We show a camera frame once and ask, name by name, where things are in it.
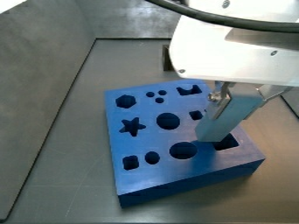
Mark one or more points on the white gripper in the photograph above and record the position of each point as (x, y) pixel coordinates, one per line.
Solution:
(232, 55)

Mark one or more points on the light blue rectangular block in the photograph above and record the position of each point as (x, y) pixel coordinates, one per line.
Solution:
(213, 130)

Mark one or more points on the blue foam shape board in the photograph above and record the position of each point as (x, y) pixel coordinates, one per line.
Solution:
(158, 158)

